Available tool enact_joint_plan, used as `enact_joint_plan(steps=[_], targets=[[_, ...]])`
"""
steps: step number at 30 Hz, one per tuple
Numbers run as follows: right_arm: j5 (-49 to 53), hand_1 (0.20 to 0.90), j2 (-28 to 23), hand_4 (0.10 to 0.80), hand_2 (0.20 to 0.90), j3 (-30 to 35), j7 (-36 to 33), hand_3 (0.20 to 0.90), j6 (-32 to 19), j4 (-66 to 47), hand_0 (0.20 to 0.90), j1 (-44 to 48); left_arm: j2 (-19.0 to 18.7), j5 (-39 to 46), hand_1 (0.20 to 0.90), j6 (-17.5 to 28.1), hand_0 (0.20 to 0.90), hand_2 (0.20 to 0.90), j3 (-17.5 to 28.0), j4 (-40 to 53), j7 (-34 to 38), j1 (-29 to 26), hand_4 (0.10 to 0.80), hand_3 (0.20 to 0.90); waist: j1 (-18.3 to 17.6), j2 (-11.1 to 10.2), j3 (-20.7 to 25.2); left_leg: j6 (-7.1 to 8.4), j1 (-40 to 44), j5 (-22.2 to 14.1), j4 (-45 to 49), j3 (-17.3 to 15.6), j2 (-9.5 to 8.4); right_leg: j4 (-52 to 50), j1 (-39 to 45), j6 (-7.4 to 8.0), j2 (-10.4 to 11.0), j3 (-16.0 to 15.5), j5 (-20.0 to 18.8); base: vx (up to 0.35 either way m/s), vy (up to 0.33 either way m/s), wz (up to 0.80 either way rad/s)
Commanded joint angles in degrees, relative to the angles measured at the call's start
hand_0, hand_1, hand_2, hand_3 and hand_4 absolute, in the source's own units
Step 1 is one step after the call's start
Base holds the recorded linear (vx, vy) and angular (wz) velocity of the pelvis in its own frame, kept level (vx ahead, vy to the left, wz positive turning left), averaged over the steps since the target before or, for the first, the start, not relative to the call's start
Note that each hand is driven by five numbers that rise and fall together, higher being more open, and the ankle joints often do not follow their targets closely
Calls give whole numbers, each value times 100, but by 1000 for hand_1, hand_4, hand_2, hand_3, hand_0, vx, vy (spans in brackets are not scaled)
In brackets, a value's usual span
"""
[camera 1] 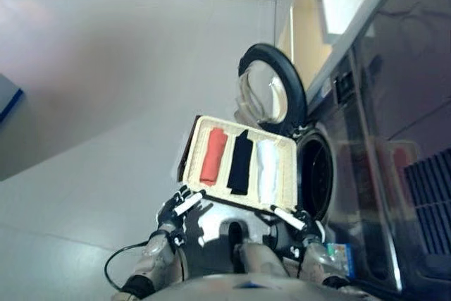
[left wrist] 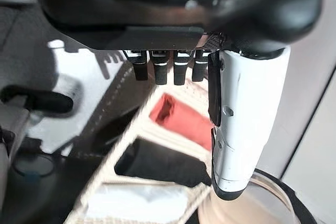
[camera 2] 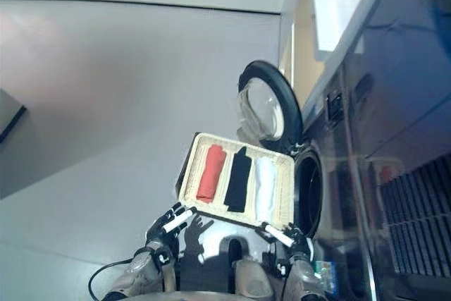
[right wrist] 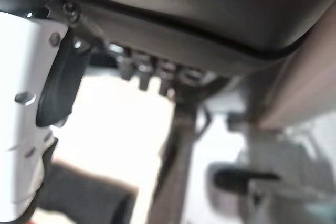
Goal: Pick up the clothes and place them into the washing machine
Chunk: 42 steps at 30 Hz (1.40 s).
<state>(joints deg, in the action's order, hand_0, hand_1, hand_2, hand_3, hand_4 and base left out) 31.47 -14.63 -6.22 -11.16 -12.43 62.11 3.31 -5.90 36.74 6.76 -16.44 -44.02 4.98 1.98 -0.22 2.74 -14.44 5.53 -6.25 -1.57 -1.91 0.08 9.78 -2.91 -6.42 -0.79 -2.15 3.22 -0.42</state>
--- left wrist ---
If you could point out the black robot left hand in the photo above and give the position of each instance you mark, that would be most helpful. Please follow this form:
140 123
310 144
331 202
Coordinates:
157 11

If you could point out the red cloth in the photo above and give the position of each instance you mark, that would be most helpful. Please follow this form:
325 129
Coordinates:
183 124

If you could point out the black cloth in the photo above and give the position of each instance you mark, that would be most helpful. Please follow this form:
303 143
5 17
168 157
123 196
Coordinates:
157 163

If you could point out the white cloth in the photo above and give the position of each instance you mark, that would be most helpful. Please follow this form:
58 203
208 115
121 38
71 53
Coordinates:
136 197

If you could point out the round glass washing machine door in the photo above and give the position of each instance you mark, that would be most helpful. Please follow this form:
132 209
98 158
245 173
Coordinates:
275 203

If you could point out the white wicker basket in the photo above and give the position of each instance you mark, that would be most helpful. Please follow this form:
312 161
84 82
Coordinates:
162 140

